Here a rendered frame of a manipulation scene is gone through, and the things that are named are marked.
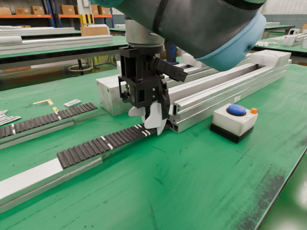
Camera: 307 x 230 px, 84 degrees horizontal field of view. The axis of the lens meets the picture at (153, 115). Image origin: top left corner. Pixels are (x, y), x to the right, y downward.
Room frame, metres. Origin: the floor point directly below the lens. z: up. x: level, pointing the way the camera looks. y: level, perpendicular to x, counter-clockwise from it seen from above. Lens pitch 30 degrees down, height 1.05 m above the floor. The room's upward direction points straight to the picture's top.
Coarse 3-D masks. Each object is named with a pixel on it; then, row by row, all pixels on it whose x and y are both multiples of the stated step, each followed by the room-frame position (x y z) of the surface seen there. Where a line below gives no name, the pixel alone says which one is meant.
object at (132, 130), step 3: (129, 129) 0.35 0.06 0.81; (132, 129) 0.35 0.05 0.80; (135, 129) 0.35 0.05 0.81; (132, 132) 0.34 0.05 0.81; (135, 132) 0.34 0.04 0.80; (138, 132) 0.34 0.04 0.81; (135, 135) 0.33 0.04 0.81; (138, 135) 0.33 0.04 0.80; (141, 135) 0.33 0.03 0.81; (138, 138) 0.32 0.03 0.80
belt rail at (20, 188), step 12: (96, 156) 0.26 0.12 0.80; (36, 168) 0.22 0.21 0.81; (48, 168) 0.22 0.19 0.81; (60, 168) 0.22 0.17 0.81; (72, 168) 0.23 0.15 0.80; (84, 168) 0.24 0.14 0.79; (12, 180) 0.20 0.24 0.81; (24, 180) 0.20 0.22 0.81; (36, 180) 0.20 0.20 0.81; (48, 180) 0.20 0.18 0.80; (60, 180) 0.21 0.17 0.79; (0, 192) 0.17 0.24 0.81; (12, 192) 0.17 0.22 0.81; (24, 192) 0.18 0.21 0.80; (36, 192) 0.19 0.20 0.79; (0, 204) 0.16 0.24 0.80; (12, 204) 0.17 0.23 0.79
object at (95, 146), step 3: (87, 141) 0.29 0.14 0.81; (90, 141) 0.30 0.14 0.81; (93, 141) 0.29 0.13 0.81; (96, 141) 0.30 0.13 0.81; (90, 144) 0.28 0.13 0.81; (93, 144) 0.29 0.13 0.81; (96, 144) 0.28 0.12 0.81; (99, 144) 0.29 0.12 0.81; (90, 147) 0.28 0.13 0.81; (93, 147) 0.27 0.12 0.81; (96, 147) 0.28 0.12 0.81; (99, 147) 0.27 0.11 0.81; (93, 150) 0.27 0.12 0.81; (96, 150) 0.27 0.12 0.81; (99, 150) 0.27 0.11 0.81; (102, 150) 0.27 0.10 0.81; (96, 153) 0.26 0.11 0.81; (99, 153) 0.26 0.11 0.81
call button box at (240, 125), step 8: (232, 104) 0.42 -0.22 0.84; (216, 112) 0.38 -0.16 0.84; (224, 112) 0.38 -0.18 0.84; (248, 112) 0.38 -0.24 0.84; (216, 120) 0.38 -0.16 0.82; (224, 120) 0.36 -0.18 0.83; (232, 120) 0.35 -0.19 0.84; (240, 120) 0.34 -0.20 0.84; (248, 120) 0.34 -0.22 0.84; (216, 128) 0.37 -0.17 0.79; (224, 128) 0.36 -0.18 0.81; (232, 128) 0.34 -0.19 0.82; (240, 128) 0.33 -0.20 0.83; (248, 128) 0.35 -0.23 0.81; (224, 136) 0.35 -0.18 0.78; (232, 136) 0.34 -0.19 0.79; (240, 136) 0.33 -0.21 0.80
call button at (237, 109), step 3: (231, 105) 0.39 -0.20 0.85; (234, 105) 0.39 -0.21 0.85; (237, 105) 0.39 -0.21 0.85; (240, 105) 0.39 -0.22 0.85; (228, 108) 0.38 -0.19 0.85; (231, 108) 0.38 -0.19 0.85; (234, 108) 0.37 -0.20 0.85; (237, 108) 0.37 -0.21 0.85; (240, 108) 0.37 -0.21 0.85; (243, 108) 0.38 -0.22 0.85; (231, 111) 0.37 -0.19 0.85; (234, 111) 0.37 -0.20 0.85; (237, 111) 0.36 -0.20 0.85; (240, 111) 0.36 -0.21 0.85; (243, 111) 0.36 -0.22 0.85
